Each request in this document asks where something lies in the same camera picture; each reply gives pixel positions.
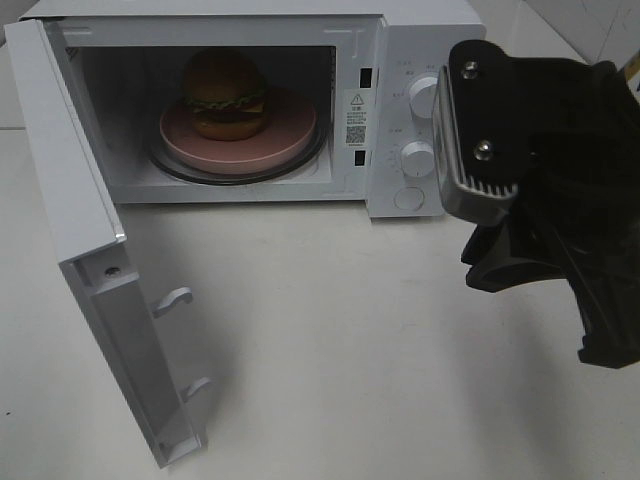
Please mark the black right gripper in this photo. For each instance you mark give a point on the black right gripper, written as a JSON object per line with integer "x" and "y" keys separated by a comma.
{"x": 538, "y": 147}

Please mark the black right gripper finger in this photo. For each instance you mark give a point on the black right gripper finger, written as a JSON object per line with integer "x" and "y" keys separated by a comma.
{"x": 606, "y": 286}

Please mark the round white door button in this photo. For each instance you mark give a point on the round white door button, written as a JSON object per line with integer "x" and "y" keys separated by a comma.
{"x": 409, "y": 199}

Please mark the white timer knob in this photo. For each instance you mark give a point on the white timer knob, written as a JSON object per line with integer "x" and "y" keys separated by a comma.
{"x": 417, "y": 159}

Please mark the pink round plate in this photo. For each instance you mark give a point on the pink round plate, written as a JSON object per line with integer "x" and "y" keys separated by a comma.
{"x": 291, "y": 124}

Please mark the toy burger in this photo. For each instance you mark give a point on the toy burger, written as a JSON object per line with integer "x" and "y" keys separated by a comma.
{"x": 225, "y": 95}

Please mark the white microwave door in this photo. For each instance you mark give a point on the white microwave door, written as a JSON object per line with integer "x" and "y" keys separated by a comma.
{"x": 90, "y": 242}

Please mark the upper white power knob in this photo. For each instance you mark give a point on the upper white power knob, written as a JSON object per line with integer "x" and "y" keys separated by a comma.
{"x": 422, "y": 92}

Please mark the white warning label sticker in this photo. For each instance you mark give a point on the white warning label sticker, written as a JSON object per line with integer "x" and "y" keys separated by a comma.
{"x": 355, "y": 117}

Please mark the white microwave oven body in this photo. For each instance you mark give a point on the white microwave oven body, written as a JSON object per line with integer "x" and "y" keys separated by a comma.
{"x": 131, "y": 56}

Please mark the glass microwave turntable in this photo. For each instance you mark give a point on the glass microwave turntable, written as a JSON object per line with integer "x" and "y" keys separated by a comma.
{"x": 175, "y": 169}

